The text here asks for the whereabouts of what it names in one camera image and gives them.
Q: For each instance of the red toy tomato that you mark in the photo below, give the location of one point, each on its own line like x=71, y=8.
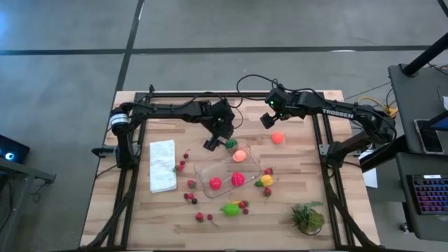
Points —
x=215, y=183

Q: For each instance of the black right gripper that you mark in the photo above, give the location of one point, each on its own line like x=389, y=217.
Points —
x=280, y=101

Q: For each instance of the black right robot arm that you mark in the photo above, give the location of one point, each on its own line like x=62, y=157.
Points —
x=315, y=103

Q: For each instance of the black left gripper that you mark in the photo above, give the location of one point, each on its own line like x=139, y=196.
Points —
x=223, y=129

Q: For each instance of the red toy apple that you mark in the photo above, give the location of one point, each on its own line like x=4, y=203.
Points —
x=238, y=179

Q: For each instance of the black smartphone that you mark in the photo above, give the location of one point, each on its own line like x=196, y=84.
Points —
x=428, y=138

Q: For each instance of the white folded cloth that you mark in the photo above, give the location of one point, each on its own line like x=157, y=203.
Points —
x=162, y=166

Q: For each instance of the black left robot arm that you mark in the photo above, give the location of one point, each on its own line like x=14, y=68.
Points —
x=164, y=111

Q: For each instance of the orange toy orange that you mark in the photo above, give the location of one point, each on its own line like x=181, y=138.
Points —
x=278, y=137

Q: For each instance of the black pole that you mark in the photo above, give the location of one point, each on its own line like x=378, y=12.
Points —
x=425, y=54

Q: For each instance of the clear plastic container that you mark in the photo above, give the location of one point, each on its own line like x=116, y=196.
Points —
x=224, y=168

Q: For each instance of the grey side desk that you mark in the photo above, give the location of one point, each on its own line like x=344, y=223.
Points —
x=413, y=91

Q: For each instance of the black metal stand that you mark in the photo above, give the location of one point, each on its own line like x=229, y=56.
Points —
x=35, y=175

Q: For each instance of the light green toy melon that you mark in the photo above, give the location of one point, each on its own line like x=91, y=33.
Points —
x=231, y=210

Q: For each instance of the green potted plant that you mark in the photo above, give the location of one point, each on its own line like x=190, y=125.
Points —
x=308, y=218

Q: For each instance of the backlit computer keyboard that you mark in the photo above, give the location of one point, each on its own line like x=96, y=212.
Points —
x=432, y=194

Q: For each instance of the black aluminium table frame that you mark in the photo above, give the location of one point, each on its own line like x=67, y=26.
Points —
x=168, y=94

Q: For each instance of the pink toy peach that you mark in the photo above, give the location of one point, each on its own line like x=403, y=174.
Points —
x=239, y=156

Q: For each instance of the red toy strawberry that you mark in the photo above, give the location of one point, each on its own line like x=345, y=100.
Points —
x=268, y=171
x=243, y=204
x=191, y=183
x=267, y=192
x=199, y=217
x=180, y=168

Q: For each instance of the white paper sheet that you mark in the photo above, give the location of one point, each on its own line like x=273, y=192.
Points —
x=371, y=178

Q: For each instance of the yellow toy lemon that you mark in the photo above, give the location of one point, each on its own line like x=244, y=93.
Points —
x=266, y=180

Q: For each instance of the dark grey keyboard desk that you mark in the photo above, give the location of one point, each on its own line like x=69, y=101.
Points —
x=406, y=164

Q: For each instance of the black device with blue light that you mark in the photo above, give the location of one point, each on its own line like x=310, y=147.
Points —
x=15, y=148

